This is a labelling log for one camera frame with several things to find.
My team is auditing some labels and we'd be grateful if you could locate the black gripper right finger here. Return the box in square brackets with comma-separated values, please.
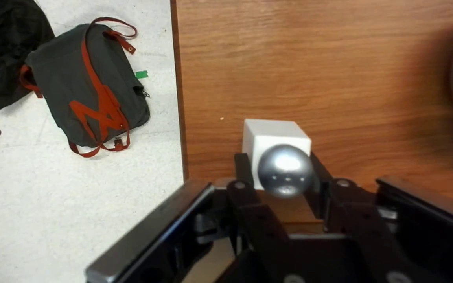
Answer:
[308, 152, 391, 240]

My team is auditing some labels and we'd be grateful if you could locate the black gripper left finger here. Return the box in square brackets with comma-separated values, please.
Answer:
[224, 150, 292, 264]

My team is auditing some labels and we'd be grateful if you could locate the white salt shaker silver cap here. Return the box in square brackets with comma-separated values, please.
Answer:
[240, 117, 315, 199]

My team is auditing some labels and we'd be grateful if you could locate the black cloth bag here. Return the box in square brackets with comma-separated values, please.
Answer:
[0, 0, 56, 111]

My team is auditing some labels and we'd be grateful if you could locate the grey backpack with orange straps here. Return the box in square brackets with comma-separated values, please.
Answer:
[17, 15, 152, 158]

